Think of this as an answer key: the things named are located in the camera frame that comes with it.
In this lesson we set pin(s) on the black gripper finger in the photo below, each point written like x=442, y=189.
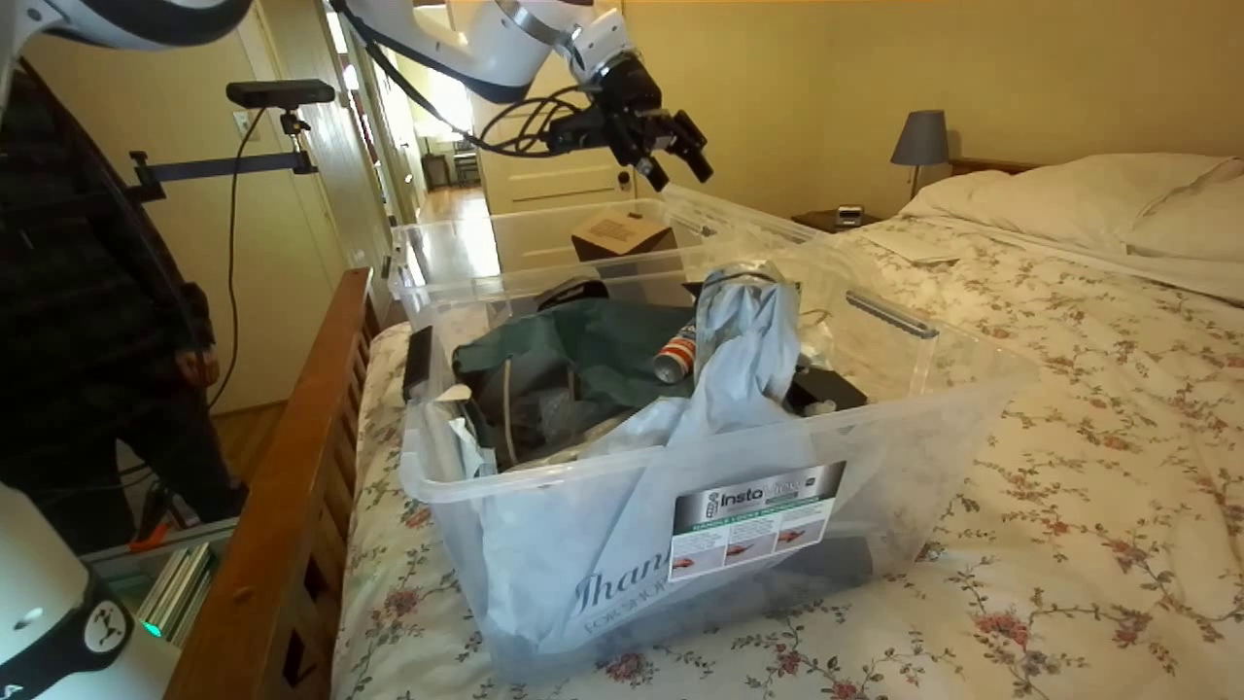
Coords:
x=688, y=145
x=656, y=172

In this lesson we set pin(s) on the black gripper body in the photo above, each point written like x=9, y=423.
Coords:
x=624, y=113

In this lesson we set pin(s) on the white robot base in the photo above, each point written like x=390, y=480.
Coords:
x=63, y=637

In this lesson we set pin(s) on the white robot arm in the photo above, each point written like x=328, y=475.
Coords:
x=495, y=57

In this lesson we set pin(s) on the brown cardboard box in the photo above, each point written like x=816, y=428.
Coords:
x=619, y=236

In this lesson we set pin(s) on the far clear plastic container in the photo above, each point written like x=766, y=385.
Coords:
x=529, y=250

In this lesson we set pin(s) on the wooden nightstand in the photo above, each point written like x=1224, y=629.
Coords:
x=837, y=220

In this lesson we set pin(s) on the small orange-capped bottle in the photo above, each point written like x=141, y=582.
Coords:
x=674, y=358

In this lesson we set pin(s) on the dark green cloth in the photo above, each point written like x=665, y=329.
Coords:
x=544, y=377

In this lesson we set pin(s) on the grey bedside lamp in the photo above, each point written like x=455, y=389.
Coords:
x=922, y=145

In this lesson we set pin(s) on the grey remote on bed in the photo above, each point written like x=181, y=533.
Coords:
x=887, y=311

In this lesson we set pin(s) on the large clear plastic bin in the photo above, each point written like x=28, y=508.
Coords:
x=878, y=419

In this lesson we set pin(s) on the grey plastic bag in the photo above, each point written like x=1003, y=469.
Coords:
x=657, y=502

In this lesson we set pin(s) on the white pillow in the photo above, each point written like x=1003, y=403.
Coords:
x=1162, y=217

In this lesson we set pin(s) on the person in dark clothes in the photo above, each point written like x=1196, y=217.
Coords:
x=102, y=338

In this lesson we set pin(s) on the floral bed cover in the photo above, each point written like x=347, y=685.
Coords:
x=1088, y=552

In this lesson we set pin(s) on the wooden bed footboard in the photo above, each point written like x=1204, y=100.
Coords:
x=269, y=621

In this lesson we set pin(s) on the black camera on mount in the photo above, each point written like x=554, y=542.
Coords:
x=285, y=100

